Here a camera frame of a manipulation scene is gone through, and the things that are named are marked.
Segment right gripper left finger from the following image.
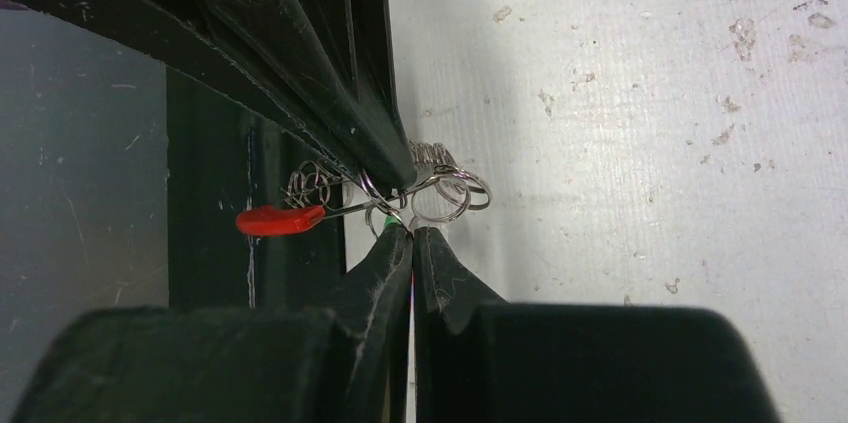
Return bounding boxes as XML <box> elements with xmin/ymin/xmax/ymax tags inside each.
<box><xmin>12</xmin><ymin>224</ymin><xmax>413</xmax><ymax>422</ymax></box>

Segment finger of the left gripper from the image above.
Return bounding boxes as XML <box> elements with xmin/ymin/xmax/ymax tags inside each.
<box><xmin>196</xmin><ymin>0</ymin><xmax>416</xmax><ymax>190</ymax></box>
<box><xmin>7</xmin><ymin>0</ymin><xmax>360</xmax><ymax>177</ymax></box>

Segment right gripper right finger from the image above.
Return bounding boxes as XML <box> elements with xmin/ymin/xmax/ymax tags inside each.
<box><xmin>413</xmin><ymin>227</ymin><xmax>779</xmax><ymax>422</ymax></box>

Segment green capped key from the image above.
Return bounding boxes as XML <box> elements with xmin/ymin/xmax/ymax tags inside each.
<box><xmin>383</xmin><ymin>216</ymin><xmax>404</xmax><ymax>229</ymax></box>

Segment metal keyring with red handle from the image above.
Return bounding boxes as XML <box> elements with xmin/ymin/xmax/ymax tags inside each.
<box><xmin>235</xmin><ymin>141</ymin><xmax>493</xmax><ymax>237</ymax></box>

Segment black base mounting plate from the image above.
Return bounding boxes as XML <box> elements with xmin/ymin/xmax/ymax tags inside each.
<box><xmin>166</xmin><ymin>70</ymin><xmax>346</xmax><ymax>309</ymax></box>

